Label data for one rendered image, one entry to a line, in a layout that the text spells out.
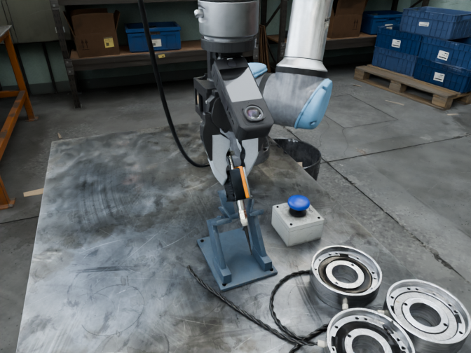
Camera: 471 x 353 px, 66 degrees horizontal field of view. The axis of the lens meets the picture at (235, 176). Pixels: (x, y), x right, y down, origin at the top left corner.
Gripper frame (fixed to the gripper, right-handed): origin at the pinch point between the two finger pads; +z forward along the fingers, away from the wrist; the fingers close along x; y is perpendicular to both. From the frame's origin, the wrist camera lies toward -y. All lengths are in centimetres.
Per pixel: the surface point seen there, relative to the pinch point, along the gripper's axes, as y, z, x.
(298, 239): -1.6, 15.0, -12.0
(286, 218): 1.0, 11.7, -10.5
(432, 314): -23.1, 14.4, -20.7
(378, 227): 69, 96, -112
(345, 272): -11.6, 14.9, -14.7
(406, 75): 248, 81, -305
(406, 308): -21.6, 13.3, -17.0
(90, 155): 50, 16, 21
